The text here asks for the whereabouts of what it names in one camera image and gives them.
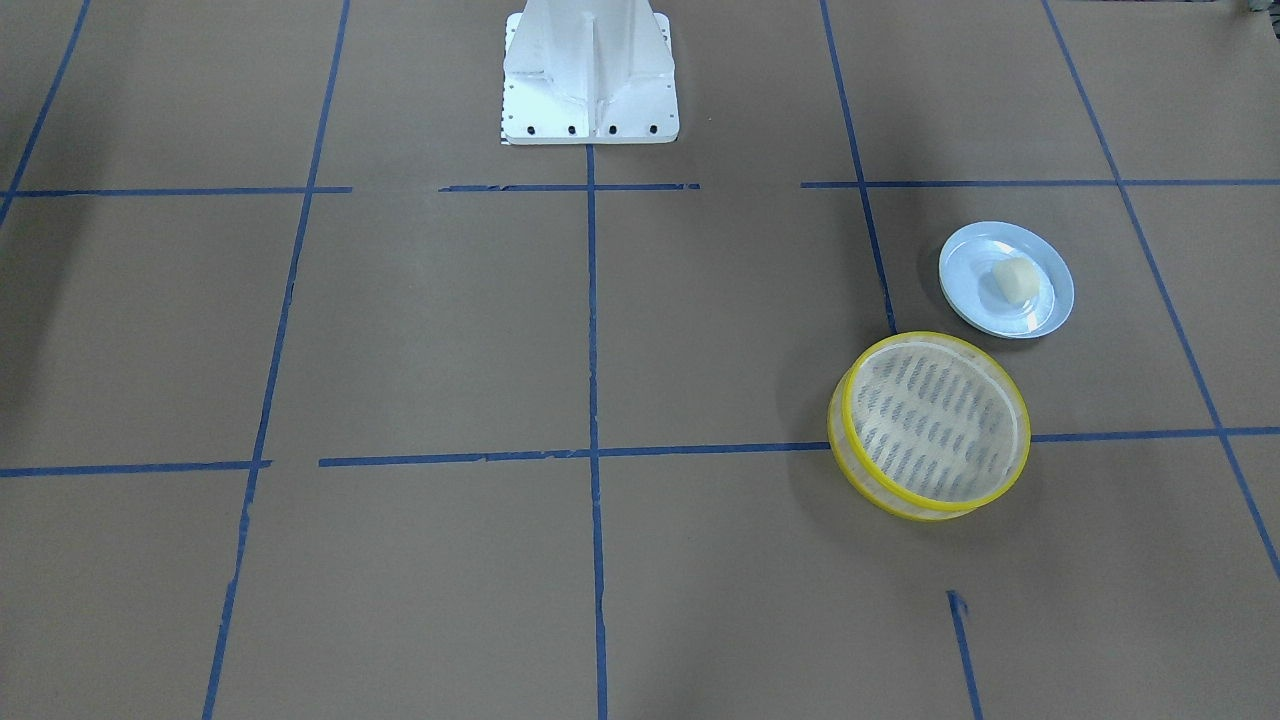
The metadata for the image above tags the light blue plate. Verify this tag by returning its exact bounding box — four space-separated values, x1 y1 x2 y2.
938 222 1075 340

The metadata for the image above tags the pale steamed bun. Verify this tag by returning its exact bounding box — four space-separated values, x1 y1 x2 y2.
992 258 1042 306

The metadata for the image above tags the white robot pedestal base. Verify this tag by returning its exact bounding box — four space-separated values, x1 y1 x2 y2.
500 1 681 146

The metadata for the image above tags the yellow rimmed steamer basket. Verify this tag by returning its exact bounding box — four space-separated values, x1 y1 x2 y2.
826 331 1032 521

